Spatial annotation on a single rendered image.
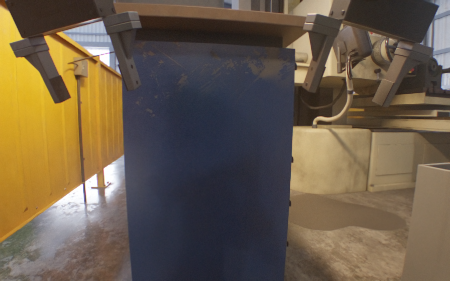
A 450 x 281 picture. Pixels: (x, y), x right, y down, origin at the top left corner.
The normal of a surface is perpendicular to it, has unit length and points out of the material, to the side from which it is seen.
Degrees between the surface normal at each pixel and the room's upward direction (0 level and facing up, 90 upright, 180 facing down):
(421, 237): 90
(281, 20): 90
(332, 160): 90
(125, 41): 113
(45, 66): 82
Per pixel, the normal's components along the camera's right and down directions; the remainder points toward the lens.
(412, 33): 0.07, 0.49
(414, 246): -0.98, 0.01
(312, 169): -0.42, 0.09
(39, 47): 0.98, -0.11
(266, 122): 0.15, 0.11
